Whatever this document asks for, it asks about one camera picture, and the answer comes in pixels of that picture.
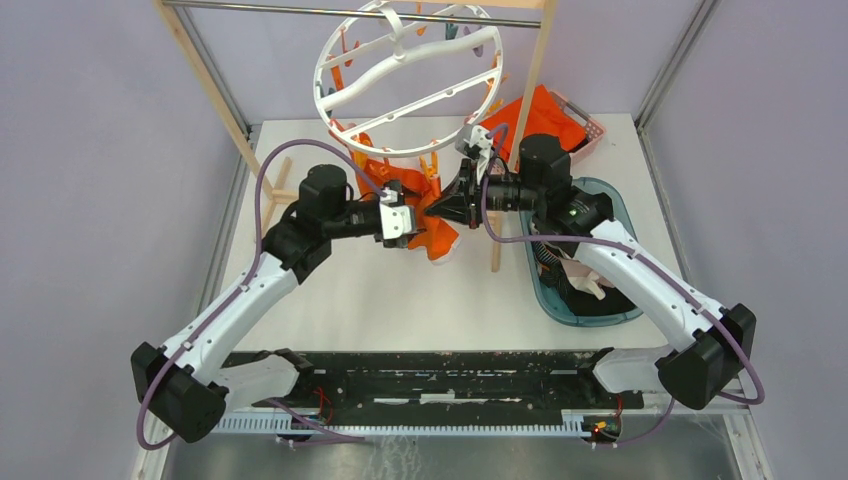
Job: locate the teal clothespin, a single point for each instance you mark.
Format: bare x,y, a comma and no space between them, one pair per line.
451,31

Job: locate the metal hanging rod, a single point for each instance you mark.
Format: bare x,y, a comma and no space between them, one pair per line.
356,14

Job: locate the white round clip hanger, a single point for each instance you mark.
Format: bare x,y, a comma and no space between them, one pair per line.
374,73

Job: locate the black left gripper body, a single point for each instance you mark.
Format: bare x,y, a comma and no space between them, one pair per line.
375,211

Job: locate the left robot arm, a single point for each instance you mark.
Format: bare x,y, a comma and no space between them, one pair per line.
184,382

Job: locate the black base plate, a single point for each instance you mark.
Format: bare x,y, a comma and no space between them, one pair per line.
452,389

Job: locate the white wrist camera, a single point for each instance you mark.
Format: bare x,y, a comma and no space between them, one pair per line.
475,142
390,198

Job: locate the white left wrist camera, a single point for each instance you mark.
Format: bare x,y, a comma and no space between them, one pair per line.
390,198

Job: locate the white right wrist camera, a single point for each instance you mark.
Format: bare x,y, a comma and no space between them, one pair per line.
475,142

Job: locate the teal plastic basin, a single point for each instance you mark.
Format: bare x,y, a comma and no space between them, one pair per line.
572,294

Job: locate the orange cloth in basket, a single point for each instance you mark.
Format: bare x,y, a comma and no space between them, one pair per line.
544,118

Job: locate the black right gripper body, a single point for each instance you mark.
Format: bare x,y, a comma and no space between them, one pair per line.
493,192

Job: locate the dark clothes in basin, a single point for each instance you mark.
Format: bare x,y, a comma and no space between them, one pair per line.
577,216

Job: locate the yellow clothespin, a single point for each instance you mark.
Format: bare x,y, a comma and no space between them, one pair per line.
430,170

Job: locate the orange underwear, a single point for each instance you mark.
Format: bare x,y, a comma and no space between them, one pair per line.
438,238

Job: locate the pink garment in basin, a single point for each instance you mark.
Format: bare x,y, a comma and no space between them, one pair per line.
587,280

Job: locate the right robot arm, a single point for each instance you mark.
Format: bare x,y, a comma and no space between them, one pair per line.
708,346

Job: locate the pink laundry basket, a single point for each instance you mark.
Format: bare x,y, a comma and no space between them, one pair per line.
584,132

